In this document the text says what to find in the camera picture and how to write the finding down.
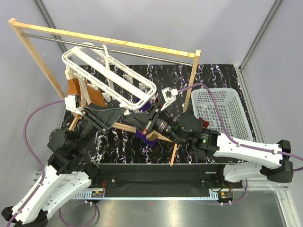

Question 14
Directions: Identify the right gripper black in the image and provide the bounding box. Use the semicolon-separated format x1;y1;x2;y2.
124;103;186;147

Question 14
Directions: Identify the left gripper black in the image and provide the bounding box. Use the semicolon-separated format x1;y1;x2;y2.
74;102;128;150

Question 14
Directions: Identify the purple sock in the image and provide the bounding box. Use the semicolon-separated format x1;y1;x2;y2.
135;101;157;148

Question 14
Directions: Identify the striped sock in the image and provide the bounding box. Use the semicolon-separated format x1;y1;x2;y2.
199;117;210;129
146;94;160;142

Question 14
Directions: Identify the white plastic clip hanger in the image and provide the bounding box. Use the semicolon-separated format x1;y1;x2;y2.
62;42;157;110

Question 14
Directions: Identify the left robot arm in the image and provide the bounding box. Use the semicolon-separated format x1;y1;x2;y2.
1;104;125;227

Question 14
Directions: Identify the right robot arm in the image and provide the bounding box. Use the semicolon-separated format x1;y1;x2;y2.
125;105;294;188

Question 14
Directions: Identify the orange sock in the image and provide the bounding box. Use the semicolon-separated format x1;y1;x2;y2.
67;78;106;107

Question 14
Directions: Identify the steel rack rod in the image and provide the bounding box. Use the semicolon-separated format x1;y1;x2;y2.
20;32;193;67

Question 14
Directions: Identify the white plastic basket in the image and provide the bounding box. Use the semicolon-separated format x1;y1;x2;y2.
191;88;253;141

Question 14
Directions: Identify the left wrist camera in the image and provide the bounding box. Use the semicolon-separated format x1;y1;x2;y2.
64;95;83;115

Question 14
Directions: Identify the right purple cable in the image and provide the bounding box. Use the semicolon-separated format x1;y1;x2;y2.
176;82;303;206

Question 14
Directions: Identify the purple cable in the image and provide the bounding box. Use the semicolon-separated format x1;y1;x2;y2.
176;82;303;206
4;99;67;227

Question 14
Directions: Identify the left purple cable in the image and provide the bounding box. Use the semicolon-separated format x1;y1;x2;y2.
4;99;67;227

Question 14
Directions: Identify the wooden hanging rack frame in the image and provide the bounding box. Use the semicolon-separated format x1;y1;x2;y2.
7;18;201;167

